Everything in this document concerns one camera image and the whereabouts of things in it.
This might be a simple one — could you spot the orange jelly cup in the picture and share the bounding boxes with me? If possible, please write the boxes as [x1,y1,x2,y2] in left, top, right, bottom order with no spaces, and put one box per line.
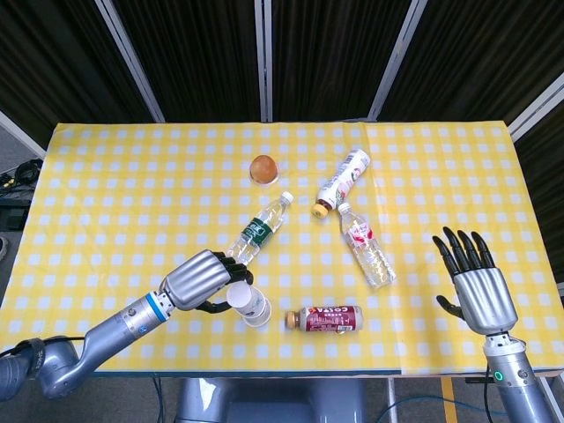
[249,154,282,186]

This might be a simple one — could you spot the black floor cable bundle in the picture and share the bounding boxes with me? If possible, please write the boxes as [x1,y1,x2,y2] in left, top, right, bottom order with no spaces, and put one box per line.
[0,158,44,191]

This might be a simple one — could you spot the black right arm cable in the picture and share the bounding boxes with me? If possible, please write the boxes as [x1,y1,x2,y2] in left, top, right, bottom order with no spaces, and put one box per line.
[483,365,494,423]

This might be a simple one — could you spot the black floor box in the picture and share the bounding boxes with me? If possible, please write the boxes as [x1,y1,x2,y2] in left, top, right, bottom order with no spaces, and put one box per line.
[0,197,33,231]

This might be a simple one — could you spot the white label yellow cap bottle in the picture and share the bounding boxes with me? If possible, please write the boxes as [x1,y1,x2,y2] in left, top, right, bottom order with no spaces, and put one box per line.
[311,148,371,219]

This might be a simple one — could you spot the blue floor cable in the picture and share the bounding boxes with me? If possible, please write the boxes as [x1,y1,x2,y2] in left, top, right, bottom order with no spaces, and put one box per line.
[376,395,508,423]

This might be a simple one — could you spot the paper cup blue flower print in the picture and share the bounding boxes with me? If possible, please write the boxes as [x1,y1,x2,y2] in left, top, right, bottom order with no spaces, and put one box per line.
[244,308,272,328]

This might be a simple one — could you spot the dark partition panel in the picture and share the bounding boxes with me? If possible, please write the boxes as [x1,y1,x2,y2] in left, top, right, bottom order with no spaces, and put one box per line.
[0,0,153,149]
[271,0,415,122]
[378,0,564,127]
[514,113,564,284]
[112,0,265,123]

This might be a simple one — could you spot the yellow checkered tablecloth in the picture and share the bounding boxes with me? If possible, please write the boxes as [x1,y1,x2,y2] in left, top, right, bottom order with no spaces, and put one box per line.
[0,122,564,376]

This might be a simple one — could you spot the red label water bottle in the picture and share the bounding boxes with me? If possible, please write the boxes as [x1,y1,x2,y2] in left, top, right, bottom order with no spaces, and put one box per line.
[337,202,397,291]

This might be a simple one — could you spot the white partition post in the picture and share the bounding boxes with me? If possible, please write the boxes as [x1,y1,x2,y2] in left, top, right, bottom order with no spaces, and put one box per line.
[253,0,274,123]
[367,0,424,122]
[94,0,167,123]
[508,83,564,142]
[0,109,48,160]

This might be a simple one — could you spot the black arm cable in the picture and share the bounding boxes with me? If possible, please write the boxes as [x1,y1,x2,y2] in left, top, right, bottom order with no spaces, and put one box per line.
[483,365,494,423]
[0,336,85,359]

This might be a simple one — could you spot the paper cup with lined base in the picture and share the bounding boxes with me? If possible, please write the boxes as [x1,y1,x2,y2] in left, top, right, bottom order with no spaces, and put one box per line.
[241,302,271,325]

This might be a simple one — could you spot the green label water bottle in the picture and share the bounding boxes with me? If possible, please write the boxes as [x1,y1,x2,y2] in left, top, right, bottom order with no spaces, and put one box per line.
[226,190,295,266]

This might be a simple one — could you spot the paper cup green leaf print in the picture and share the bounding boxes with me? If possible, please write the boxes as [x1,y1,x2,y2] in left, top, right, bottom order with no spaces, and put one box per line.
[226,281,265,321]

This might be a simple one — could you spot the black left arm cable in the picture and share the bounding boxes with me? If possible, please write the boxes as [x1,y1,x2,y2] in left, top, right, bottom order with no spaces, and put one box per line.
[0,336,85,359]

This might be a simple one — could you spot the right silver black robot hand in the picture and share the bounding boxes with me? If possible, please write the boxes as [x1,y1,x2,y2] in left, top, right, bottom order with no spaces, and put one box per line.
[432,226,519,338]

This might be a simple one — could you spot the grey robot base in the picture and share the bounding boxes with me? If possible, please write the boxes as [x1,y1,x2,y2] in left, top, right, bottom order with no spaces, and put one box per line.
[175,377,367,423]

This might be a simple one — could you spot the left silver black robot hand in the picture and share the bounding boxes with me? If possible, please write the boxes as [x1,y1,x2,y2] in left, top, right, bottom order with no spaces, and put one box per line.
[158,249,256,315]

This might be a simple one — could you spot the red label coffee bottle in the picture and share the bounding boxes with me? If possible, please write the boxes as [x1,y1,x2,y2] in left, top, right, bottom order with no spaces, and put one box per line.
[285,305,365,335]

